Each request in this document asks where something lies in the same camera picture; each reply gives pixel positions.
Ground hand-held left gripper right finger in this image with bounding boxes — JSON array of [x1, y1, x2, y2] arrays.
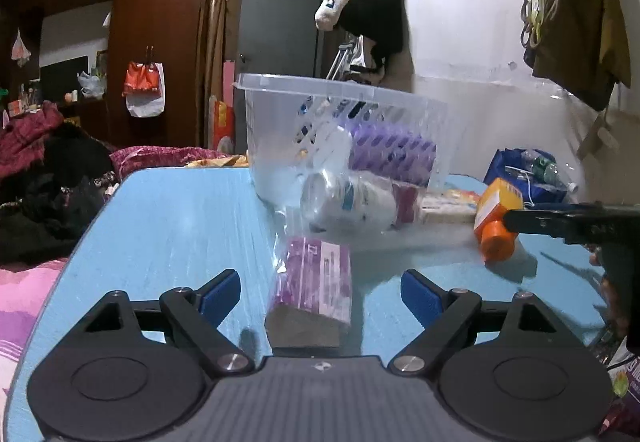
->
[[387, 269, 562, 375]]

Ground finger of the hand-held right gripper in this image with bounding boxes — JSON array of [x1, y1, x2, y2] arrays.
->
[[503, 203, 604, 244]]

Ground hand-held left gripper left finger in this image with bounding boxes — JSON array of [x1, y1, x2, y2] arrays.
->
[[82, 269, 254, 375]]

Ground orange medicine bottle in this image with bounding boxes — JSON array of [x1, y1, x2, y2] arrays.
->
[[472, 177, 527, 264]]

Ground purple box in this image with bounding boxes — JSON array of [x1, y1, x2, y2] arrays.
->
[[264, 236, 354, 349]]

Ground clear plastic basket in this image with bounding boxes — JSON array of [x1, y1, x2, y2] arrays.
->
[[234, 72, 467, 204]]

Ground person's right hand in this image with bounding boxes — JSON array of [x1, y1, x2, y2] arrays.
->
[[589, 246, 629, 339]]

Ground clear plastic bottle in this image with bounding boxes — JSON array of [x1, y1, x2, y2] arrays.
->
[[520, 149, 580, 194]]

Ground blue bag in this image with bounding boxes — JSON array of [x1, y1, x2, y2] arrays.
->
[[482, 147, 577, 207]]

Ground flat cream box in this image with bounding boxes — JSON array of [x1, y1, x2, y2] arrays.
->
[[419, 190, 482, 225]]

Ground pink small box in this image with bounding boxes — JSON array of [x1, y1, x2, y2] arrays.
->
[[393, 182, 427, 226]]

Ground white bottle in plastic bag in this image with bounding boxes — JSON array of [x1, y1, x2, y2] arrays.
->
[[299, 171, 401, 234]]

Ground purple printed packet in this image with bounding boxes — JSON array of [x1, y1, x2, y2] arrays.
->
[[606, 356, 640, 399]]

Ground magenta printed cloth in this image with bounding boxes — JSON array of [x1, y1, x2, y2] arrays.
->
[[111, 145, 250, 179]]

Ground purple patterned pack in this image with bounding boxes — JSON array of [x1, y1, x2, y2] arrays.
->
[[348, 121, 437, 186]]

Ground red printed package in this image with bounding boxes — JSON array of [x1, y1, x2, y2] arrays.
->
[[213, 98, 235, 154]]

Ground black clothing pile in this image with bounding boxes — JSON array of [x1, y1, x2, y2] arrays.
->
[[0, 122, 122, 265]]

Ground pink patterned blanket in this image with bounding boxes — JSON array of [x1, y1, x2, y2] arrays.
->
[[0, 258, 68, 428]]

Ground olive hanging garment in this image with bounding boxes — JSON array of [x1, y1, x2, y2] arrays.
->
[[530, 0, 633, 112]]

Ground orange and white plastic bag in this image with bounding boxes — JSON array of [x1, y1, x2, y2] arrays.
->
[[122, 61, 166, 118]]

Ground clear knotted plastic bag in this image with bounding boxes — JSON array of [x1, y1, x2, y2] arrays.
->
[[76, 70, 107, 99]]

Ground metal crutch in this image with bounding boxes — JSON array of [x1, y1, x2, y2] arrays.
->
[[324, 41, 362, 80]]

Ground maroon cloth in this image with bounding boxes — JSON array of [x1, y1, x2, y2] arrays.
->
[[0, 101, 65, 169]]

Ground black hanging garment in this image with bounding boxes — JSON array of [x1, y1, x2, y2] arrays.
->
[[339, 0, 406, 73]]

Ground grey refrigerator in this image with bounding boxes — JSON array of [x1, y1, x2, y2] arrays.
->
[[234, 0, 327, 79]]

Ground small white plastic bag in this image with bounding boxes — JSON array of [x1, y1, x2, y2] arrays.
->
[[11, 29, 32, 68]]

